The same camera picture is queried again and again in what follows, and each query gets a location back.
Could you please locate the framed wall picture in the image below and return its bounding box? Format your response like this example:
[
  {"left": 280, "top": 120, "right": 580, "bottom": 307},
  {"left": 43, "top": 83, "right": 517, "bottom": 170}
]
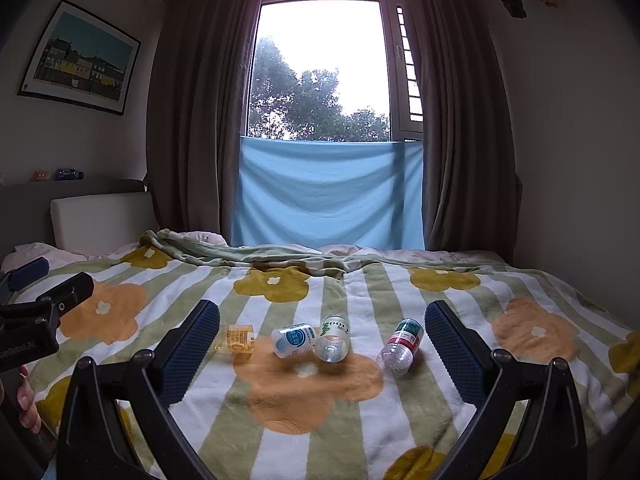
[{"left": 17, "top": 0, "right": 142, "bottom": 117}]

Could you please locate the brown curtain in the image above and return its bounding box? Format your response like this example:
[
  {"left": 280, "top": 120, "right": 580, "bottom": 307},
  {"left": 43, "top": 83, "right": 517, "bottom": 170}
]
[
  {"left": 400, "top": 0, "right": 523, "bottom": 253},
  {"left": 145, "top": 0, "right": 266, "bottom": 248}
]

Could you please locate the clear bottle green label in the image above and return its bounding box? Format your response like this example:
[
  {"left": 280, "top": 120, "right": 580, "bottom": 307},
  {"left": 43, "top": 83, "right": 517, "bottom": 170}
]
[{"left": 314, "top": 314, "right": 352, "bottom": 364}]

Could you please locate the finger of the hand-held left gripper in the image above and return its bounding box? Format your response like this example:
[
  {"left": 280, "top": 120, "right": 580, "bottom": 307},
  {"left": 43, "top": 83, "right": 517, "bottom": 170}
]
[
  {"left": 0, "top": 272, "right": 95, "bottom": 320},
  {"left": 0, "top": 256, "right": 51, "bottom": 306}
]

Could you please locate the white bottle blue label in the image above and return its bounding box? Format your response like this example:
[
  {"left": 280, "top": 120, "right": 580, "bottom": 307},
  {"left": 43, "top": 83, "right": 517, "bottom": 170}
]
[{"left": 271, "top": 324, "right": 321, "bottom": 359}]

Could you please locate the striped floral blanket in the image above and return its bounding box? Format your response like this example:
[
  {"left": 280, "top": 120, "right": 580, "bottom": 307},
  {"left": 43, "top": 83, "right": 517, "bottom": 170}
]
[{"left": 0, "top": 230, "right": 640, "bottom": 480}]

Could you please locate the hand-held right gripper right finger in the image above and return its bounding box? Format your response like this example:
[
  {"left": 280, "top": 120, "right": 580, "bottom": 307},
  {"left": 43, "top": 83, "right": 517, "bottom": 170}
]
[{"left": 424, "top": 300, "right": 588, "bottom": 480}]

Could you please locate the pale pink pillow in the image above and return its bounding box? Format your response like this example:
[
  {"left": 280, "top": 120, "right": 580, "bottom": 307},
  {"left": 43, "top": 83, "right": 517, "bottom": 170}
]
[{"left": 14, "top": 242, "right": 90, "bottom": 263}]

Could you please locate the white window frame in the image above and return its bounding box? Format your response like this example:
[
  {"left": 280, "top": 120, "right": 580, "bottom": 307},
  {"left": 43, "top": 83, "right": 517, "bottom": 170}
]
[{"left": 247, "top": 0, "right": 426, "bottom": 143}]

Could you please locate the clear bottle red label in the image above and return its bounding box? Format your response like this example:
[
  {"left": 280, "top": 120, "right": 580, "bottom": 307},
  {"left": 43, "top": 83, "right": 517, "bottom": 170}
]
[{"left": 376, "top": 318, "right": 425, "bottom": 376}]

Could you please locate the pale pink bed sheet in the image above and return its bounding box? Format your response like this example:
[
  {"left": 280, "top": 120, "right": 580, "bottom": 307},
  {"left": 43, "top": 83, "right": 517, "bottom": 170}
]
[{"left": 320, "top": 244, "right": 507, "bottom": 267}]

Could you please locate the grey headboard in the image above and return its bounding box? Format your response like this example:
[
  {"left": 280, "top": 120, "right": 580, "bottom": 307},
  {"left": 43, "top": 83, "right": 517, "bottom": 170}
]
[{"left": 0, "top": 176, "right": 151, "bottom": 266}]

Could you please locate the person's left hand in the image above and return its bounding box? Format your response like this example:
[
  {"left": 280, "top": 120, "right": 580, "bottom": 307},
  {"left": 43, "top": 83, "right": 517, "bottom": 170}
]
[{"left": 16, "top": 365, "right": 42, "bottom": 434}]

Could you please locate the orange plastic bottle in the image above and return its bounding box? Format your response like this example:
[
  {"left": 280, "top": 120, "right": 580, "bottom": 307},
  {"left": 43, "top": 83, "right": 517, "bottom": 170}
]
[{"left": 214, "top": 324, "right": 257, "bottom": 357}]

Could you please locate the light blue cloth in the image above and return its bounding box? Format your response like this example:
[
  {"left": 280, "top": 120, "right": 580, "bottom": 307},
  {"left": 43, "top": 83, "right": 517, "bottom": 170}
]
[{"left": 231, "top": 136, "right": 426, "bottom": 251}]

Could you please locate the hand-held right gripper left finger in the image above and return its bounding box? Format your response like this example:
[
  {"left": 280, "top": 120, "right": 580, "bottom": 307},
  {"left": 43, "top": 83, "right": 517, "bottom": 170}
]
[{"left": 56, "top": 299, "right": 221, "bottom": 480}]

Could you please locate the white headboard cushion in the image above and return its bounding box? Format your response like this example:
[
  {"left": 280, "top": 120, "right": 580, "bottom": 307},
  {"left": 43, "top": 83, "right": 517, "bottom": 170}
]
[{"left": 50, "top": 192, "right": 158, "bottom": 253}]

